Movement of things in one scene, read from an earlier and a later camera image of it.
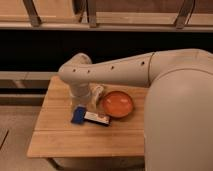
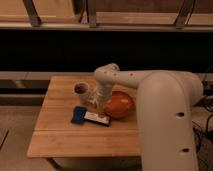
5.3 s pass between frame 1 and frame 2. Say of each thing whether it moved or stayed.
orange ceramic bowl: stayed
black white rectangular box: stayed
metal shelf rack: stayed
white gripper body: moved
